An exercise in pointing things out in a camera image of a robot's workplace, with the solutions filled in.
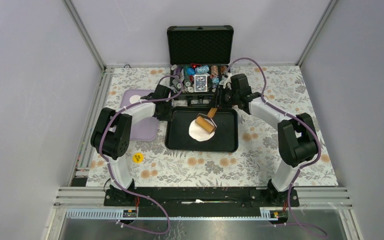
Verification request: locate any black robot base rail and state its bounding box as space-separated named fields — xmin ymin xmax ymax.
xmin=103 ymin=186 xmax=300 ymax=208

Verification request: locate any black baking tray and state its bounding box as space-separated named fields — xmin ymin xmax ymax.
xmin=164 ymin=106 xmax=239 ymax=153

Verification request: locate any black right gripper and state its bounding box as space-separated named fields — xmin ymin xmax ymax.
xmin=207 ymin=85 xmax=239 ymax=110

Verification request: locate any wooden rolling pin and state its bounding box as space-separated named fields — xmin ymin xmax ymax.
xmin=195 ymin=108 xmax=218 ymax=133

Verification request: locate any blue playing card deck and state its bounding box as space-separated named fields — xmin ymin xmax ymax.
xmin=194 ymin=74 xmax=208 ymax=93

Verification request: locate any yellow round token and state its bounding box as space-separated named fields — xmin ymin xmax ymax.
xmin=132 ymin=152 xmax=144 ymax=164

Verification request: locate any white dough disc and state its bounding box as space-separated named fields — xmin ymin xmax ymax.
xmin=188 ymin=119 xmax=216 ymax=142

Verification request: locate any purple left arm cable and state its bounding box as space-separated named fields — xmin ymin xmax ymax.
xmin=97 ymin=66 xmax=185 ymax=236

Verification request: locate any purple plastic tray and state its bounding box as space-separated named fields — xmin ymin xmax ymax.
xmin=120 ymin=89 xmax=159 ymax=142

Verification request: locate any small white dough piece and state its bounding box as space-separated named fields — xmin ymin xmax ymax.
xmin=129 ymin=95 xmax=141 ymax=104

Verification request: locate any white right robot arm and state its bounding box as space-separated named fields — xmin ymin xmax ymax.
xmin=215 ymin=73 xmax=321 ymax=206

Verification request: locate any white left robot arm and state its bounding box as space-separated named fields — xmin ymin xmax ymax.
xmin=90 ymin=84 xmax=172 ymax=206

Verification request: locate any black poker chip case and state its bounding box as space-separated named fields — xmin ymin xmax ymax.
xmin=166 ymin=25 xmax=234 ymax=107

